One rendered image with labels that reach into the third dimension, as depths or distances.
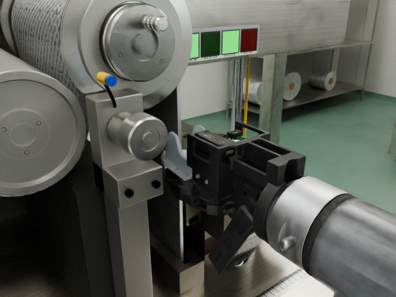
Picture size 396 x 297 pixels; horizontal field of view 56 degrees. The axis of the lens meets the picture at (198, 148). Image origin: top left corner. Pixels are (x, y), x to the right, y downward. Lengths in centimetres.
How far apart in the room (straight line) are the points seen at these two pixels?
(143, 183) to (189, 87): 346
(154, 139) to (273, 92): 101
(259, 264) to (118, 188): 33
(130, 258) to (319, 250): 22
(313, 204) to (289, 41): 80
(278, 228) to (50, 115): 24
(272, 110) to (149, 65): 98
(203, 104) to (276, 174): 365
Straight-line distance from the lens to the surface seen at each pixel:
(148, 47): 38
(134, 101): 37
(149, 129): 33
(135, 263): 45
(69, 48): 37
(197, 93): 389
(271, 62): 130
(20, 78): 37
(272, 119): 135
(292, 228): 31
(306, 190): 32
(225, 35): 90
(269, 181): 34
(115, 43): 37
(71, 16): 37
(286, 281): 60
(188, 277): 56
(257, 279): 60
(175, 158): 45
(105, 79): 31
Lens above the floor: 130
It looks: 23 degrees down
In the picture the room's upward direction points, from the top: straight up
